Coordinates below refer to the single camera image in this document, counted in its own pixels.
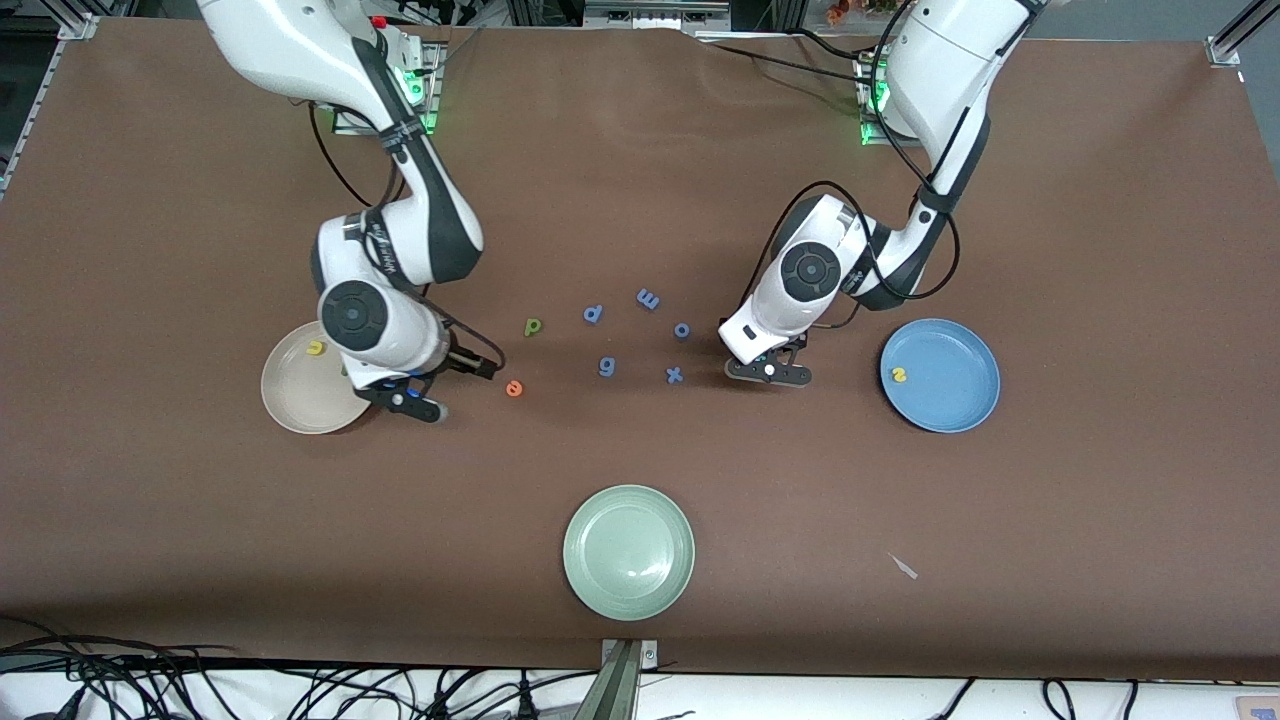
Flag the beige round plate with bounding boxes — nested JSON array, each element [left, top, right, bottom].
[[261, 319, 376, 435]]

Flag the brown table cover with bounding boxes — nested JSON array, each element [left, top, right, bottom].
[[0, 15, 1280, 683]]

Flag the blue round plate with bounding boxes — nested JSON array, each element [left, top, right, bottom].
[[880, 318, 1001, 434]]

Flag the pale green round plate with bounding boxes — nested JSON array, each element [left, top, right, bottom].
[[562, 484, 696, 622]]

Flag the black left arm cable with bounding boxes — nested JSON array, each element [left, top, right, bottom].
[[735, 0, 963, 331]]

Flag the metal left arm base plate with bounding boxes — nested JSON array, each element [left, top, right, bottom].
[[857, 52, 931, 150]]

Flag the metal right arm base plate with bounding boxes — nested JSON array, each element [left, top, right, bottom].
[[332, 42, 442, 136]]

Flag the black base power cable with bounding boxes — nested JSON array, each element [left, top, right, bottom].
[[695, 35, 876, 91]]

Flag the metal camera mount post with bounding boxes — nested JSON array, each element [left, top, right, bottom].
[[575, 638, 661, 720]]

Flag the thick black floor cable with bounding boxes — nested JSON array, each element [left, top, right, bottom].
[[0, 648, 243, 671]]

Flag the aluminium table corner rail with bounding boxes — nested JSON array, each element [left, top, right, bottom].
[[1205, 0, 1280, 69], [0, 12, 99, 196]]

